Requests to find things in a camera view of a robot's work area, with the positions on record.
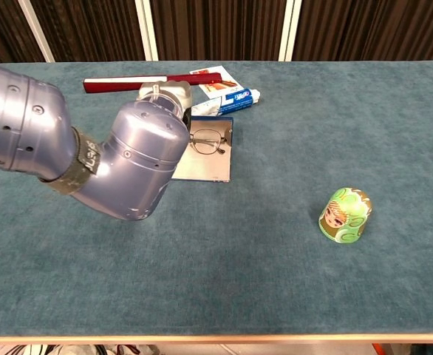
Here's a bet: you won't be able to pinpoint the grey black left robot hand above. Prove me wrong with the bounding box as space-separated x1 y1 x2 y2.
137 80 194 119

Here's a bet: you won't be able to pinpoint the thin metal frame eyeglasses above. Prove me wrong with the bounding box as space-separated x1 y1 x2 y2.
188 129 228 155

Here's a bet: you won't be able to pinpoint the blue glasses case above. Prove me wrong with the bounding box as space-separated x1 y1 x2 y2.
171 115 235 183

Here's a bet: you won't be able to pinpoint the white picture card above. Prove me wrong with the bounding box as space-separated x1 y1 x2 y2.
189 65 247 99

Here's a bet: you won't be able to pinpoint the blue white toothpaste tube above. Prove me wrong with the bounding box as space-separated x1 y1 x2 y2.
190 87 261 118

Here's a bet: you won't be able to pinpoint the dark red folded fan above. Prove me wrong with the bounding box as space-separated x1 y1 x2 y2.
82 72 223 95

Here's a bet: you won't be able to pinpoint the dark brown pleated curtain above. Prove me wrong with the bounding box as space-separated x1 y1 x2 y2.
0 0 433 64

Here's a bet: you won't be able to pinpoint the blue velvet table cloth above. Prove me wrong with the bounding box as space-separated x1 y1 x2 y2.
0 61 433 337

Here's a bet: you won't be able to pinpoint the green painted nesting doll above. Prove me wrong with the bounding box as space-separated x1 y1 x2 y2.
318 187 373 245

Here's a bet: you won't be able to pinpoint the wooden table edge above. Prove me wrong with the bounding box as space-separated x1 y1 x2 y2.
0 334 433 345

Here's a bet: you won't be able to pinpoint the grey velcro strap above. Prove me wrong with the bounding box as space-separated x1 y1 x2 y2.
41 127 103 196

